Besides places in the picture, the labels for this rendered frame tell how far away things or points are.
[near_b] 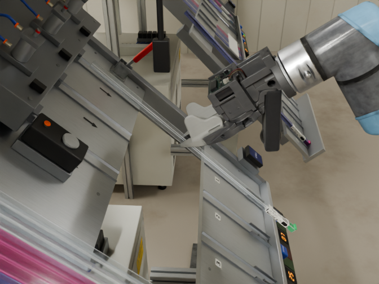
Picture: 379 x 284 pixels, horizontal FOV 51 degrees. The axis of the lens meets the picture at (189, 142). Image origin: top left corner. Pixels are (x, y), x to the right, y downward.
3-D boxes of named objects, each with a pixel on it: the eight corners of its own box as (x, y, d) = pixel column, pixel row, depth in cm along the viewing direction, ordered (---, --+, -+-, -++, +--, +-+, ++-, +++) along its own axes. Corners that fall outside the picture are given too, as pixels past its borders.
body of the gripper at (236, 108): (204, 79, 67) (267, 40, 63) (231, 115, 71) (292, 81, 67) (203, 100, 61) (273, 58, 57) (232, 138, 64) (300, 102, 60)
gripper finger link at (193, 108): (168, 112, 71) (210, 87, 67) (186, 135, 74) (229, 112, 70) (165, 121, 69) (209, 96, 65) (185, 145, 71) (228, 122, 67)
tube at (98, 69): (290, 227, 81) (294, 225, 80) (291, 233, 80) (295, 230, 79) (90, 64, 64) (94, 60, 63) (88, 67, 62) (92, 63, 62)
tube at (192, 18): (305, 143, 114) (309, 141, 114) (306, 146, 113) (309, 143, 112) (184, 12, 97) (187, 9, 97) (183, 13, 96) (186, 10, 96)
